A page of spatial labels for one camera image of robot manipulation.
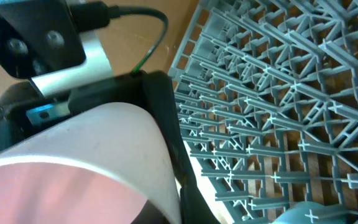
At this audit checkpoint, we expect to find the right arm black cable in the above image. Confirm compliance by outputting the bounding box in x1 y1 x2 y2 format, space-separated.
70 1 169 75

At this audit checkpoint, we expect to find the grey plastic dishwasher rack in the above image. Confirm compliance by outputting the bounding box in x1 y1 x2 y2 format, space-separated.
169 0 358 223

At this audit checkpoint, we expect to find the pink plastic cup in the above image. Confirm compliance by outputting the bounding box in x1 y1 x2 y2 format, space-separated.
0 103 181 223

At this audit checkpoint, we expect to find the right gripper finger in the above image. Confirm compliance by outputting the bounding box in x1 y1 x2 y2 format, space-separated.
68 71 218 223

